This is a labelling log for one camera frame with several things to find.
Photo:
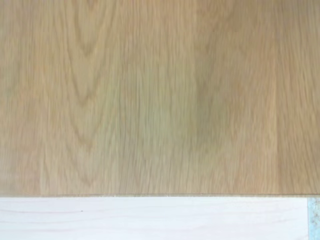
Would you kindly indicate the white kitchen cabinet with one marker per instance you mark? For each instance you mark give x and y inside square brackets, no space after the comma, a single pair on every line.
[150,217]

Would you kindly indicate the wooden butcher block board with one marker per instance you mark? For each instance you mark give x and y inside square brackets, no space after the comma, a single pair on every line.
[160,95]

